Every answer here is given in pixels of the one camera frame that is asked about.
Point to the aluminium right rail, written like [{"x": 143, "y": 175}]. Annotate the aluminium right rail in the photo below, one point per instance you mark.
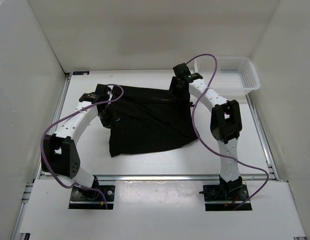
[{"x": 266, "y": 147}]

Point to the black shorts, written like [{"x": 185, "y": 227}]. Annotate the black shorts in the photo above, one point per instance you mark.
[{"x": 150, "y": 120}]

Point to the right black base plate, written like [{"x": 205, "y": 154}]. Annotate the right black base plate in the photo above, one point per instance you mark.
[{"x": 218, "y": 201}]

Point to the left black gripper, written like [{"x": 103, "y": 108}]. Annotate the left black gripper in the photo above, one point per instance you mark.
[{"x": 113, "y": 120}]

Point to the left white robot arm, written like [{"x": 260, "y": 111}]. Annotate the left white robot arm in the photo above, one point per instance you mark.
[{"x": 59, "y": 155}]

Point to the aluminium left rail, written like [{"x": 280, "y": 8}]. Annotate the aluminium left rail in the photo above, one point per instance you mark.
[{"x": 16, "y": 235}]

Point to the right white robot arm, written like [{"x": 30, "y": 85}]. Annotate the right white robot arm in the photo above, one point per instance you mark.
[{"x": 225, "y": 125}]

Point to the white plastic basket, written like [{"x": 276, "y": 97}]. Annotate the white plastic basket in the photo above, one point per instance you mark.
[{"x": 235, "y": 77}]

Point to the aluminium front rail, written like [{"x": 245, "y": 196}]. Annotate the aluminium front rail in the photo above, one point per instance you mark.
[{"x": 191, "y": 177}]

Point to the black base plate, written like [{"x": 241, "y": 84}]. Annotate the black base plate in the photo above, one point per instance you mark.
[
  {"x": 218, "y": 201},
  {"x": 81, "y": 199}
]

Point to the aluminium rail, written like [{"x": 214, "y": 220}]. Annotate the aluminium rail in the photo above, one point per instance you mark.
[
  {"x": 16, "y": 235},
  {"x": 191, "y": 177},
  {"x": 266, "y": 147}
]

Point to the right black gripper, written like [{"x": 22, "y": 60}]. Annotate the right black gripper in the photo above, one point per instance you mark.
[{"x": 172, "y": 90}]

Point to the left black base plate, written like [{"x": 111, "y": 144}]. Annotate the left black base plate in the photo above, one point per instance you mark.
[{"x": 81, "y": 199}]

